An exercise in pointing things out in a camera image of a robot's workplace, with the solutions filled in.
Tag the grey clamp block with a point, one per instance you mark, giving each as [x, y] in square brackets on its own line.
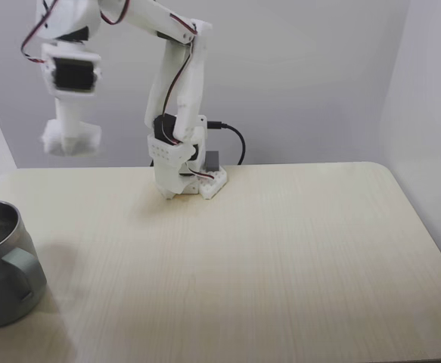
[212, 160]

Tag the grey-green metal mug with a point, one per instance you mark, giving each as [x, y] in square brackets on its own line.
[0, 280]

